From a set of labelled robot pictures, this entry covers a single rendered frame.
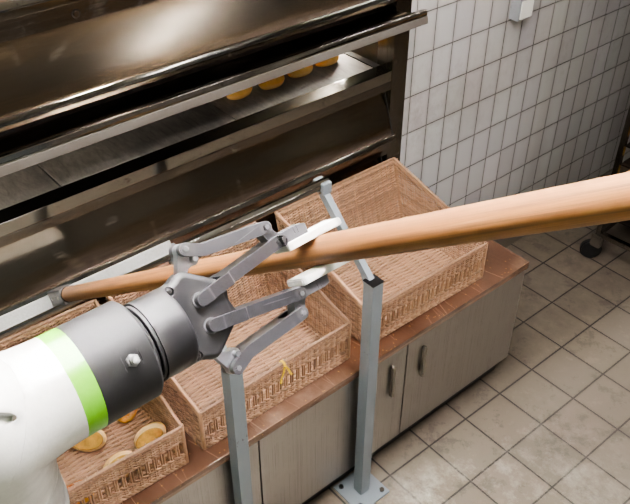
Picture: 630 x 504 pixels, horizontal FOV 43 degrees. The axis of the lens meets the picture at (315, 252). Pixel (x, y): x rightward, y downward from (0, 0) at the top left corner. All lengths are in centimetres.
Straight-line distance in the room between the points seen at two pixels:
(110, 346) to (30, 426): 8
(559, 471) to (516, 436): 20
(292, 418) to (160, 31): 114
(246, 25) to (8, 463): 182
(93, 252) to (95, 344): 168
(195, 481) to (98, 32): 120
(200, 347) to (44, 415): 16
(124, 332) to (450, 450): 246
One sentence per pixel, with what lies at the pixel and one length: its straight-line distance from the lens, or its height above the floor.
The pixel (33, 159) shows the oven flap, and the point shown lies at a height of 141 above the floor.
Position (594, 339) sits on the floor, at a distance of 360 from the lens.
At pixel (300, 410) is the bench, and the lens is 238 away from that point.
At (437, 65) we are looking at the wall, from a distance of 299.
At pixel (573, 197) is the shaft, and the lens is 55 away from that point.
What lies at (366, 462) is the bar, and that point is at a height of 18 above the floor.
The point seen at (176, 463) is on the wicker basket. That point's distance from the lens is 225.
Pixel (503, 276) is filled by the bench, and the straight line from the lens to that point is 288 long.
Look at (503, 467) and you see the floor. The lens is 304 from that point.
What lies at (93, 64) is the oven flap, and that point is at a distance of 211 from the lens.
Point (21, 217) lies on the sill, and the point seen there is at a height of 117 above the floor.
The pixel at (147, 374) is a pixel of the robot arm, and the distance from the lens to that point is 67.
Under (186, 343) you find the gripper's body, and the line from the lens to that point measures 69.
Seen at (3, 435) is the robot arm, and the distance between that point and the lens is 63.
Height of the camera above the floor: 237
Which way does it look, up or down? 38 degrees down
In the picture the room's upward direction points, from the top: straight up
